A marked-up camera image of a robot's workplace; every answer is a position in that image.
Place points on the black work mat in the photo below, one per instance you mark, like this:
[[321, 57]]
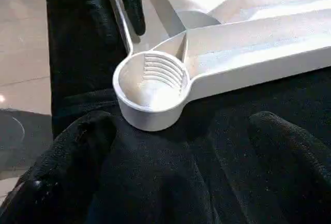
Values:
[[77, 53]]

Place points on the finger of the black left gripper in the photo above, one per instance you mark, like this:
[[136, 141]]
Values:
[[133, 4]]

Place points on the white plastic table top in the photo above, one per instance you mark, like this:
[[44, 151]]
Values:
[[232, 53]]

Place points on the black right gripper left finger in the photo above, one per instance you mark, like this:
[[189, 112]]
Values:
[[59, 162]]

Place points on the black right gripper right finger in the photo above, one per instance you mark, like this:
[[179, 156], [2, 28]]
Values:
[[297, 169]]

